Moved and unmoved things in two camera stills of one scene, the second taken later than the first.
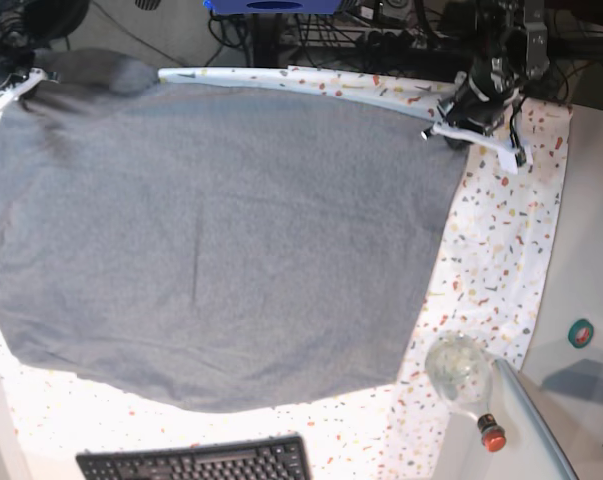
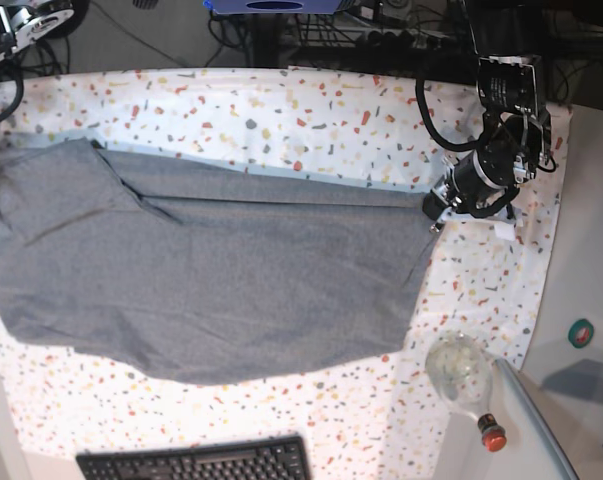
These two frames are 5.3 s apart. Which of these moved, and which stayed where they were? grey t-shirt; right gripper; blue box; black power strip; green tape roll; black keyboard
Moved: right gripper; grey t-shirt
Stayed: black power strip; blue box; green tape roll; black keyboard
